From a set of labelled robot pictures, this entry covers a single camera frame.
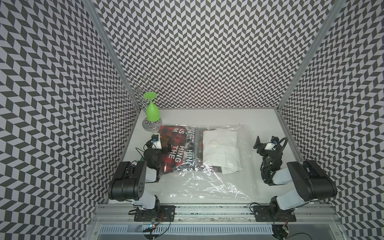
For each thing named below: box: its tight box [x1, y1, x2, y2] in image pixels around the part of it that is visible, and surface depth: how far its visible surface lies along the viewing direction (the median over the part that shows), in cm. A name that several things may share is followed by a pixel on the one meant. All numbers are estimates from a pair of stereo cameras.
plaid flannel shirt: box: [194, 128, 222, 173], surface depth 91 cm
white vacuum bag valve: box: [209, 139, 219, 148], surface depth 93 cm
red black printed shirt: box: [159, 125, 196, 174], surface depth 91 cm
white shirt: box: [202, 130, 243, 175], surface depth 92 cm
